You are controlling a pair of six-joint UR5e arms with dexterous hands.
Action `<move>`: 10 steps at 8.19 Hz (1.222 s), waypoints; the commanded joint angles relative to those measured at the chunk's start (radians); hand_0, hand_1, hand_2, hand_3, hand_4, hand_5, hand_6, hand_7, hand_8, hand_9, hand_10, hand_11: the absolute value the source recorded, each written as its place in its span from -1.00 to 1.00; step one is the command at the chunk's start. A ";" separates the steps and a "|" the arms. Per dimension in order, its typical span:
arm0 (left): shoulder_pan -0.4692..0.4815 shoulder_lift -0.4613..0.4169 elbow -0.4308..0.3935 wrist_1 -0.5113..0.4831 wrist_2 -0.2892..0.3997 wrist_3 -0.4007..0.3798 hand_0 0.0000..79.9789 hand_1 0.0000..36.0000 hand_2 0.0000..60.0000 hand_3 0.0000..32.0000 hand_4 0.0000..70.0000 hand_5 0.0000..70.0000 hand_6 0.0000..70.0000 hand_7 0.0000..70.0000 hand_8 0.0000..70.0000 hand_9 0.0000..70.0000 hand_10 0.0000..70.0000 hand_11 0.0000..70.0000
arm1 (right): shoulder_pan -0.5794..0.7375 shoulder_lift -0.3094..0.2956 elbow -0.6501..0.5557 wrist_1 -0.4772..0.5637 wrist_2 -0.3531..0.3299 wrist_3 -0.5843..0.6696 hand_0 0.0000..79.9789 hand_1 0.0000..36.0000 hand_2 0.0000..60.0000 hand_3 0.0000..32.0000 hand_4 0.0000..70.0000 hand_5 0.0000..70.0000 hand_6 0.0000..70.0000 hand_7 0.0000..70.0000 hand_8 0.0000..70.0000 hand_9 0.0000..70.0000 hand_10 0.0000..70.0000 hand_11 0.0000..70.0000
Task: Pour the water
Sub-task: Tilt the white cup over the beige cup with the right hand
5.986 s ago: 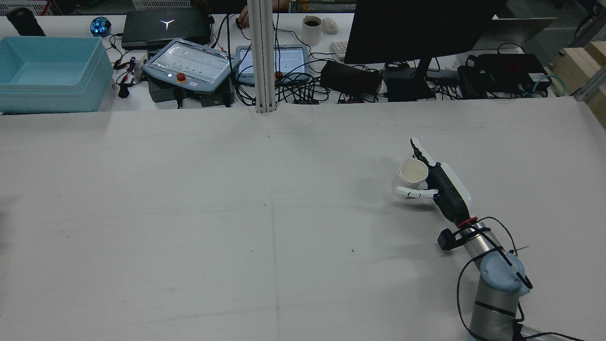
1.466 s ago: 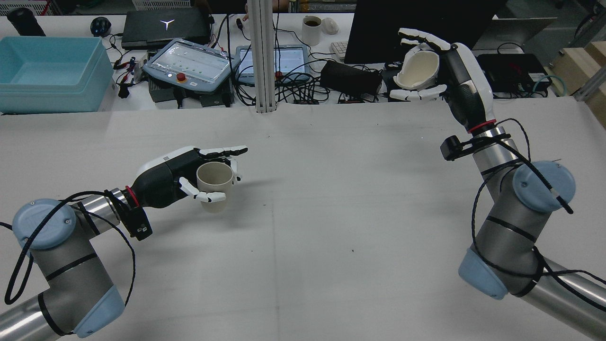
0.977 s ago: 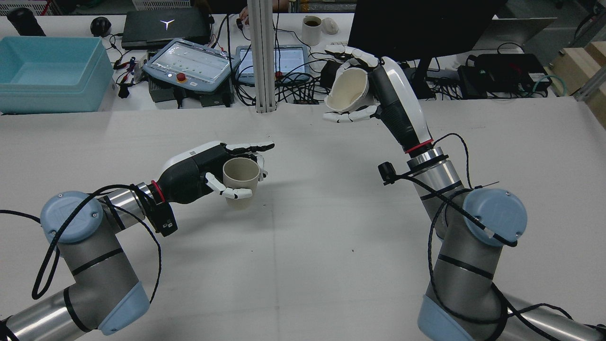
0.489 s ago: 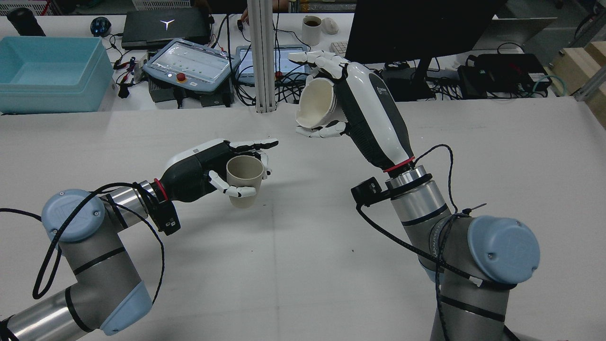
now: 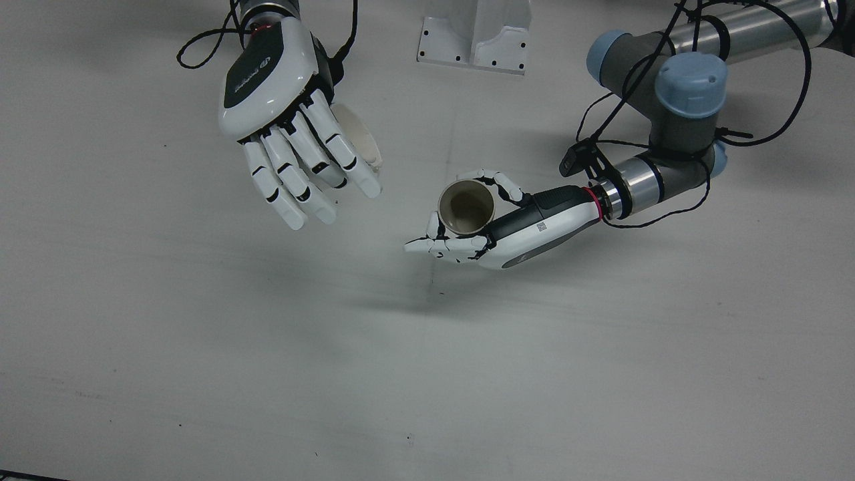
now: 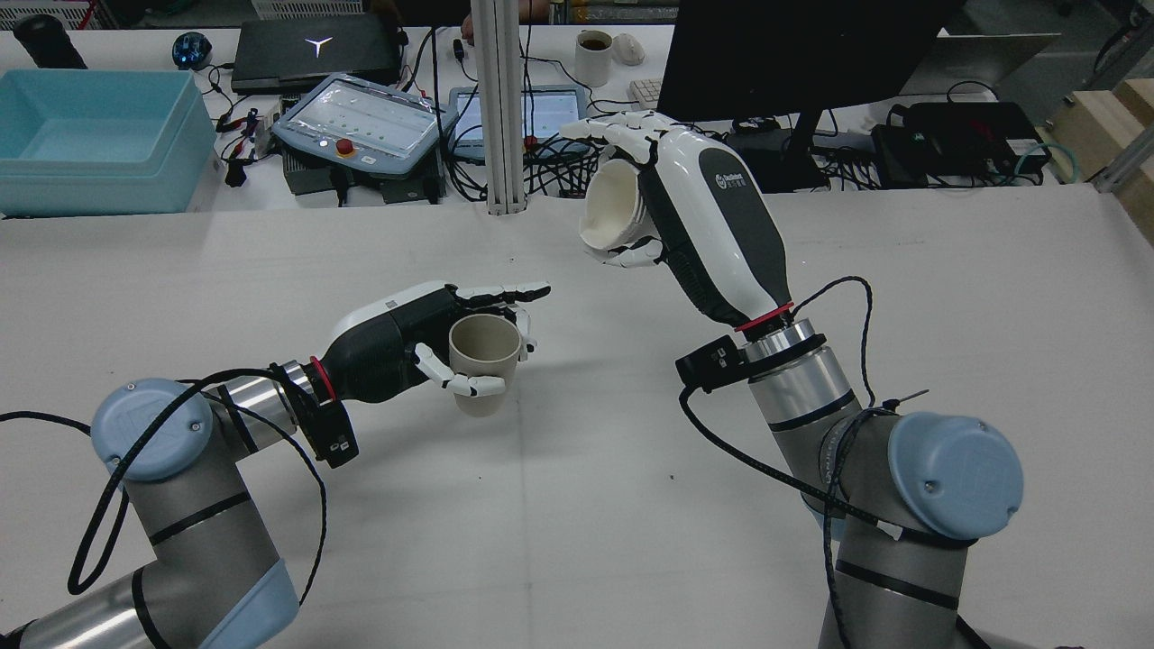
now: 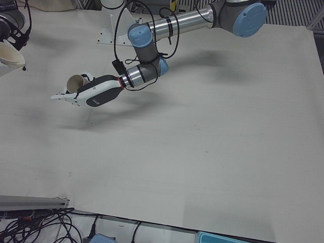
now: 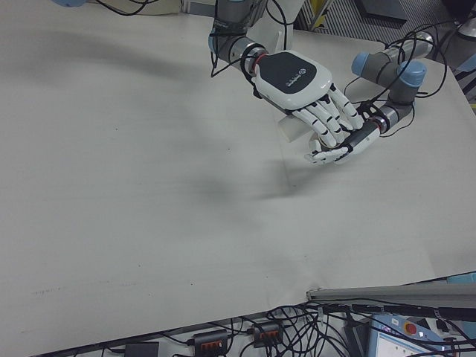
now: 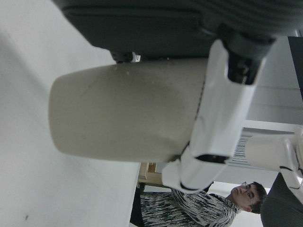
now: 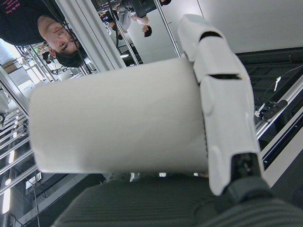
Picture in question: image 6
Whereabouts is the black monitor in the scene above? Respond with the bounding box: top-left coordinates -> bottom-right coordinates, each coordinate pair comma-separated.
655,0 -> 966,195

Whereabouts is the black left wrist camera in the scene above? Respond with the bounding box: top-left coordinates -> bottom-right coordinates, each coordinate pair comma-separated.
275,361 -> 360,470

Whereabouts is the white basket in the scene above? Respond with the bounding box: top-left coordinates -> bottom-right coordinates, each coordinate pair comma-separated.
0,0 -> 96,31
251,0 -> 366,21

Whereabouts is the black laptop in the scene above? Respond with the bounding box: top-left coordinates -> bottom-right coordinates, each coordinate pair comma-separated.
231,14 -> 404,96

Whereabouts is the black docking box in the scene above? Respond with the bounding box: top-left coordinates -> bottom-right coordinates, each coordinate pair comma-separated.
872,101 -> 1051,181

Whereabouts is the light blue plastic bin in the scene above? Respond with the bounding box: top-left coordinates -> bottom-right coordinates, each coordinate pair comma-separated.
0,69 -> 217,217

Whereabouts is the white paper cup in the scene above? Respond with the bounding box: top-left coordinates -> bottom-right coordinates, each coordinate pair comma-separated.
577,158 -> 664,253
448,313 -> 524,417

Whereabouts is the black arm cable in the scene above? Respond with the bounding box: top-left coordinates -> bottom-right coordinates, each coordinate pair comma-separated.
0,368 -> 330,607
678,275 -> 993,649

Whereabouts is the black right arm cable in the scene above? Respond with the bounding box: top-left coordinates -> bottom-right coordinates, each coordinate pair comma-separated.
678,275 -> 993,649

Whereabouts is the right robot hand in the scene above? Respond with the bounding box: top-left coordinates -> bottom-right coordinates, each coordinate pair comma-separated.
559,110 -> 796,330

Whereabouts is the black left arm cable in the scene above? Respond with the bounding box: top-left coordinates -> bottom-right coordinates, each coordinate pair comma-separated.
0,368 -> 330,607

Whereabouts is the wooden crate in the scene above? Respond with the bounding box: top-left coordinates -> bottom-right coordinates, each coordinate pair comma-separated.
1037,78 -> 1154,244

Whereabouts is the black cylinder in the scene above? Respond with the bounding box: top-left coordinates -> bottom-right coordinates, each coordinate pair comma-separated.
12,14 -> 88,70

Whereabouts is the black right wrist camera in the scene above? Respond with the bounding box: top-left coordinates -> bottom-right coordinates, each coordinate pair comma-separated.
674,335 -> 749,393

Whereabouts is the blue round device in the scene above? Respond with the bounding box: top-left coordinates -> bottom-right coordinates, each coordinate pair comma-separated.
171,32 -> 214,71

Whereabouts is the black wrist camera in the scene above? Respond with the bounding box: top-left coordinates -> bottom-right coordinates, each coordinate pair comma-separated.
275,361 -> 360,470
674,335 -> 749,393

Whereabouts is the aluminium profile camera frame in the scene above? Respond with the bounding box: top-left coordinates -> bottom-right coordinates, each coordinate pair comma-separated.
471,0 -> 528,215

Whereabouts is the white coffee mug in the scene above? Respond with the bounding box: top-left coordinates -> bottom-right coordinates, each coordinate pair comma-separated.
574,30 -> 616,88

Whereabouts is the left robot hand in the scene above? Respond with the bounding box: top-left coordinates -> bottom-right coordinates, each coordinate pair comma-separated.
311,279 -> 553,402

